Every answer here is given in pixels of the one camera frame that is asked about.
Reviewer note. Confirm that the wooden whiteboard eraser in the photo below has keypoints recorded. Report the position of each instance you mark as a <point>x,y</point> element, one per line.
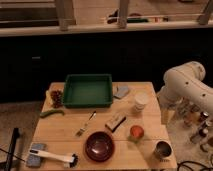
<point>115,121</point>

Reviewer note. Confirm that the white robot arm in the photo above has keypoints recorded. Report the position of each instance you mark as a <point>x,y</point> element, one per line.
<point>183,81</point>

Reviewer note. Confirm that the green plastic tray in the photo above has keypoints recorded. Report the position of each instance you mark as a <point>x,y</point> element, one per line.
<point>87,91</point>

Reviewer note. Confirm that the metal fork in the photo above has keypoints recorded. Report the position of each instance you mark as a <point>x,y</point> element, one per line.
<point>84,127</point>

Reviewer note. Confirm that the white paper cup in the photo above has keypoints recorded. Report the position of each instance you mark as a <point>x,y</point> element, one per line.
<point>140,101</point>

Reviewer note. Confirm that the dark red grapes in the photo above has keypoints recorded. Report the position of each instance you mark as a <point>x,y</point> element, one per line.
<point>56,97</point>

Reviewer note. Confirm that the red apple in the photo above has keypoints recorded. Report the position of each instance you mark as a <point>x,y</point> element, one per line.
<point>136,131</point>

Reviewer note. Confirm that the dark red bowl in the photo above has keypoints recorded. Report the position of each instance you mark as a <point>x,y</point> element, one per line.
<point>99,146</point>

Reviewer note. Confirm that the green pepper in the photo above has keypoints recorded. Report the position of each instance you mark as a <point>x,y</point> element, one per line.
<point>50,112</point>

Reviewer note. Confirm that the white dish brush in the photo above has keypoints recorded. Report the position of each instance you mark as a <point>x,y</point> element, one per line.
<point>68,160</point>

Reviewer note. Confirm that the metal cup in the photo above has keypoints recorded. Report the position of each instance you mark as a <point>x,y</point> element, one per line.
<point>162,150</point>

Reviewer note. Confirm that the spice bottles on floor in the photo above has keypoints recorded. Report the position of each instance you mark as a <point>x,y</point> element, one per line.
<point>200,119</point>

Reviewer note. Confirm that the black stand left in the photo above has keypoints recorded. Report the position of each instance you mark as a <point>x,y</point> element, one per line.
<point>9,160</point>

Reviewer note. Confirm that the blue sponge front left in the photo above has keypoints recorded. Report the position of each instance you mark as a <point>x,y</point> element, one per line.
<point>34,161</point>

